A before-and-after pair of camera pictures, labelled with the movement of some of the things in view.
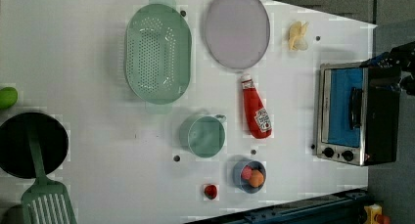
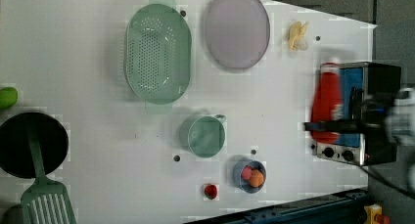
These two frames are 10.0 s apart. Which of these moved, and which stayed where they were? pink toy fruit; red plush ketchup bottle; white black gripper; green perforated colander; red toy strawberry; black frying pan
Moved: white black gripper; red plush ketchup bottle
Stayed: red toy strawberry; black frying pan; green perforated colander; pink toy fruit
